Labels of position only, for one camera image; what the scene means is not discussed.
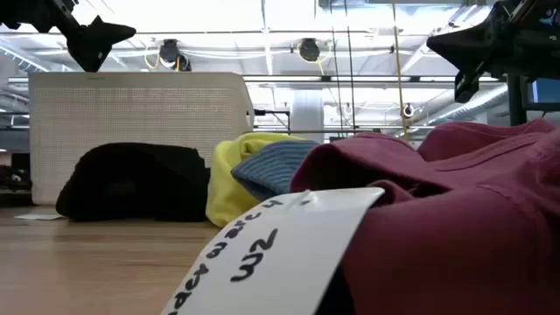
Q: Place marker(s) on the yellow t-shirt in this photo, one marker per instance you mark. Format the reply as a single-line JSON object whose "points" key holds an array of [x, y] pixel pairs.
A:
{"points": [[223, 192]]}

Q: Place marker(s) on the blue knit cloth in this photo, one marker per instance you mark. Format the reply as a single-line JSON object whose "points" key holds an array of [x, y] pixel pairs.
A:
{"points": [[275, 166]]}

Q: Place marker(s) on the computer monitor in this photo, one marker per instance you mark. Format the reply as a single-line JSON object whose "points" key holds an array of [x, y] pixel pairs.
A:
{"points": [[546, 92]]}

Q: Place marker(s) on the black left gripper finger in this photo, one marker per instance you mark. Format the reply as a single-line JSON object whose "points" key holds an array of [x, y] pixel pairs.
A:
{"points": [[89, 57], [107, 32]]}

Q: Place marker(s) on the silver ventilation duct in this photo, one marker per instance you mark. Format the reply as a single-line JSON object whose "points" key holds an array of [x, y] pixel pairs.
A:
{"points": [[477, 105]]}

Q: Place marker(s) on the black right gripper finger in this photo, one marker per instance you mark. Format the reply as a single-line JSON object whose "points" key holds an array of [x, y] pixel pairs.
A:
{"points": [[466, 85], [472, 46]]}

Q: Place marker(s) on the white handwritten paper tag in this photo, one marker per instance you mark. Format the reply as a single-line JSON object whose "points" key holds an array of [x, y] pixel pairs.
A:
{"points": [[280, 262]]}

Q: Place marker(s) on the white round column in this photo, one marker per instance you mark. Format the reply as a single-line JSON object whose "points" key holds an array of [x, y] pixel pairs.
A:
{"points": [[307, 114]]}

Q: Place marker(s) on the maroon t-shirt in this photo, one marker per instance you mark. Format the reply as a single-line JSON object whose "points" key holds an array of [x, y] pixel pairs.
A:
{"points": [[437, 240]]}

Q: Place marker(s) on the black cloth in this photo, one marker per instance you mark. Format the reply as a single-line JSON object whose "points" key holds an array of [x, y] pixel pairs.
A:
{"points": [[131, 184]]}

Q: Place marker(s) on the black upright post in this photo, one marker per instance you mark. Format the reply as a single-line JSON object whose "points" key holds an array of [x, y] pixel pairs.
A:
{"points": [[517, 100]]}

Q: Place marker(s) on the white perforated plastic bin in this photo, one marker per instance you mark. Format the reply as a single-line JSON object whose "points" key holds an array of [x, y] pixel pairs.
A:
{"points": [[131, 109]]}

